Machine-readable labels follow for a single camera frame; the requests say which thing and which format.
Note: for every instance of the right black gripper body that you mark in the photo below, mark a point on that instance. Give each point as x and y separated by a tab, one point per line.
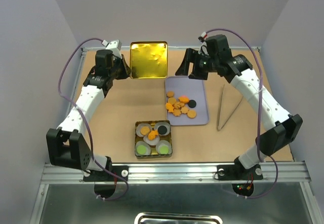
210	61

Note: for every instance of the plain round tan cookie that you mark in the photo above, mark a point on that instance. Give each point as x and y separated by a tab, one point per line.
170	94

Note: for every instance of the green christmas cookie tin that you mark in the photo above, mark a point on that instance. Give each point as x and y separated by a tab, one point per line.
154	154

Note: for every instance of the steel kitchen tongs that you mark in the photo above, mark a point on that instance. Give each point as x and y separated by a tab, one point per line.
218	126

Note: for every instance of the white paper cupcake liner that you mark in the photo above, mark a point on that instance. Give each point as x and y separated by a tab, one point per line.
162	123
153	142
148	152
164	142
140	126

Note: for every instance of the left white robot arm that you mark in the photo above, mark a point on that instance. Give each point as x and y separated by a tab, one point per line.
67	146

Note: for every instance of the tan maple leaf cookie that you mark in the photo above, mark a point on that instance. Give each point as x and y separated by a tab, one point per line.
184	110

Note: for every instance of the gold tin lid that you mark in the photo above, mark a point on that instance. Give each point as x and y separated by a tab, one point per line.
149	60

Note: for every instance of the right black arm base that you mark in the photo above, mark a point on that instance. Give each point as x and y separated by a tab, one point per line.
242	179

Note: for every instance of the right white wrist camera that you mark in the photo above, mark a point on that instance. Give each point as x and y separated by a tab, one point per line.
202	37

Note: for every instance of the orange swirl meringue cookie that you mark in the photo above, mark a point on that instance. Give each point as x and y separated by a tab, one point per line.
177	105

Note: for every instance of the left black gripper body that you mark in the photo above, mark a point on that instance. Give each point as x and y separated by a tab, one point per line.
118	71

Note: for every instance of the black sandwich cookie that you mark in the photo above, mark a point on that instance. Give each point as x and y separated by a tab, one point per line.
163	130
191	103

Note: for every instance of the steel tray front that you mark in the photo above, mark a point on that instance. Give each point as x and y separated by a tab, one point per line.
154	217

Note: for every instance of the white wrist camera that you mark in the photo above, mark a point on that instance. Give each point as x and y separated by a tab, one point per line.
114	46
202	37

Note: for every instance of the green sandwich cookie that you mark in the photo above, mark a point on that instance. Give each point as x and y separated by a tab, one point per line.
141	149
163	150

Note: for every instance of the lilac plastic tray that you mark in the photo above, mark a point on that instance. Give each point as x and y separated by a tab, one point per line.
194	90

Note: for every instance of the orange fish cookie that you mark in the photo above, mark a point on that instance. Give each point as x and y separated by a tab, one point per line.
183	99
169	107
152	135

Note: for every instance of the right gripper black finger with tong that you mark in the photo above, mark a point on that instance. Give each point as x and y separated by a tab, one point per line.
189	57
198	70

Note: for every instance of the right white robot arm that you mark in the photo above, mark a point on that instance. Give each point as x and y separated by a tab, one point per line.
276	126

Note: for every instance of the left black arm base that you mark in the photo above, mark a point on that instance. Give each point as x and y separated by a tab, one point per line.
106	186

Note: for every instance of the round dotted biscuit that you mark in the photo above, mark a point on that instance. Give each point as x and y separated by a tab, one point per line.
145	130
191	114

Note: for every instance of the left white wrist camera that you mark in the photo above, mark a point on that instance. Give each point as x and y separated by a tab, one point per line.
114	46

